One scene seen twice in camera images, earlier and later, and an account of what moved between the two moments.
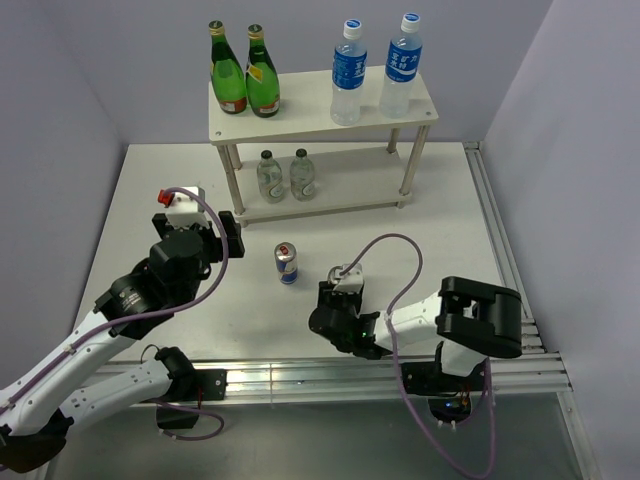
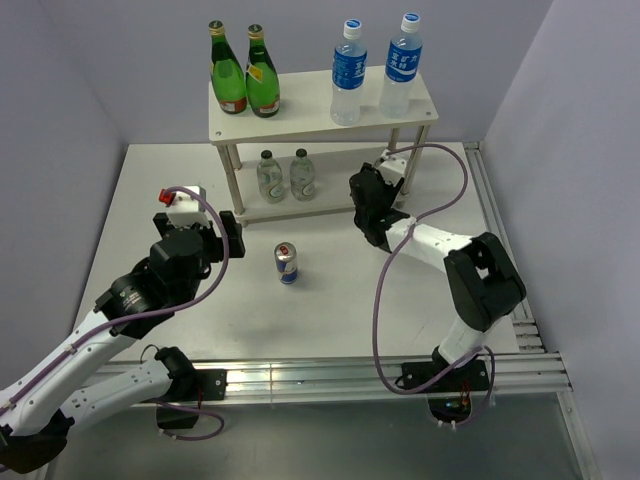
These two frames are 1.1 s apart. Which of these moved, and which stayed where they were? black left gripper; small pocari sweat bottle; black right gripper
Moved: black right gripper
Stayed: small pocari sweat bottle; black left gripper
